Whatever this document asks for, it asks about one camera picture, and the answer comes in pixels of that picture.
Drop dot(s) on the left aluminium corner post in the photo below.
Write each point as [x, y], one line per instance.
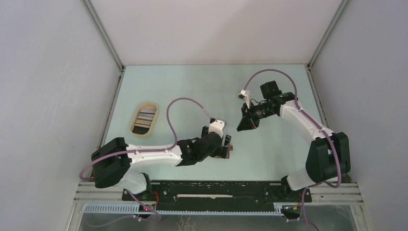
[89, 7]

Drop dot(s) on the brown leather card holder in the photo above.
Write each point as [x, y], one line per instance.
[230, 150]

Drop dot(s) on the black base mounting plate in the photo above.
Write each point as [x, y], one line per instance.
[229, 196]

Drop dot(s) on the light blue cable duct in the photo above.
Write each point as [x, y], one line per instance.
[137, 209]

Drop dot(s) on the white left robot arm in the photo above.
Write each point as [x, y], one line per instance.
[119, 164]

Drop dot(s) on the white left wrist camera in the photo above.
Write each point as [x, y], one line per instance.
[217, 127]

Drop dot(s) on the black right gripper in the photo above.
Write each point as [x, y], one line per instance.
[248, 121]

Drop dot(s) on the aluminium corner frame post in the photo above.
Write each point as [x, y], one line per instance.
[328, 32]

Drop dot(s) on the credit card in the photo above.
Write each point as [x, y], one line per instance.
[148, 111]
[144, 120]

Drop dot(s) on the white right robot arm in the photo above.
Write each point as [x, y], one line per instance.
[329, 154]

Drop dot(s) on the oval wooden tray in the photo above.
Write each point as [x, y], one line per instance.
[142, 130]

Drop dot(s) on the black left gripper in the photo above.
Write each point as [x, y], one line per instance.
[221, 151]

